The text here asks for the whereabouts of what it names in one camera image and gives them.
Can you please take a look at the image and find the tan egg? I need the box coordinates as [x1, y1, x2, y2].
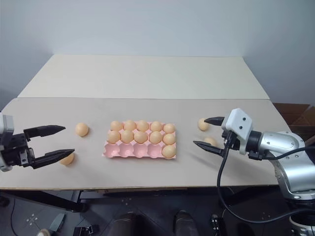
[149, 131, 163, 145]
[133, 131, 148, 145]
[161, 145, 177, 159]
[136, 119, 150, 132]
[75, 122, 90, 137]
[162, 133, 176, 146]
[150, 120, 163, 133]
[59, 153, 75, 168]
[120, 129, 135, 144]
[163, 123, 176, 135]
[123, 119, 137, 132]
[197, 118, 211, 132]
[203, 137, 218, 148]
[110, 120, 124, 132]
[107, 130, 122, 145]

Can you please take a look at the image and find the brown cardboard box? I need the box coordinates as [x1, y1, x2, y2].
[273, 102, 315, 141]

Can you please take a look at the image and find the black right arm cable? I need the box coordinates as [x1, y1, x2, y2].
[216, 131, 315, 225]

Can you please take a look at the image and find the dark rounded shape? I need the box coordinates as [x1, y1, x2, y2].
[173, 209, 196, 236]
[113, 211, 139, 236]

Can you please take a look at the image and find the grey block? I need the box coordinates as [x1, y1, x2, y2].
[50, 212, 66, 231]

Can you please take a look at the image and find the black floor device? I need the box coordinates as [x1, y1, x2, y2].
[72, 224, 99, 236]

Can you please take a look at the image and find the black box with buttons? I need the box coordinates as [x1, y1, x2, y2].
[210, 213, 224, 236]

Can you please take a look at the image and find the pink egg tray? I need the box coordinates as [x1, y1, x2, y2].
[101, 120, 178, 161]

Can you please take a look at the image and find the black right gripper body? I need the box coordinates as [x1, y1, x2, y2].
[221, 130, 237, 150]

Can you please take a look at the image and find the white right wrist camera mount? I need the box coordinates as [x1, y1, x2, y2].
[220, 108, 254, 156]

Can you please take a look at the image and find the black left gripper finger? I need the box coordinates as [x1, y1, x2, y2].
[23, 124, 66, 143]
[31, 148, 75, 170]

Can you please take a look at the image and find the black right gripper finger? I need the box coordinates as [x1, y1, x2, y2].
[204, 116, 225, 126]
[192, 140, 226, 156]

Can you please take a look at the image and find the black table frame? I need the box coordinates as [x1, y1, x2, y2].
[0, 187, 237, 213]

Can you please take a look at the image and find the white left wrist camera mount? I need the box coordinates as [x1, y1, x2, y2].
[0, 112, 15, 173]

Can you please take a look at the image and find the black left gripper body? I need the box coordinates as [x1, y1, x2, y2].
[0, 131, 36, 169]

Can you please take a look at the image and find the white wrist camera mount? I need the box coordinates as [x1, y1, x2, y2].
[0, 112, 15, 173]
[220, 108, 254, 156]

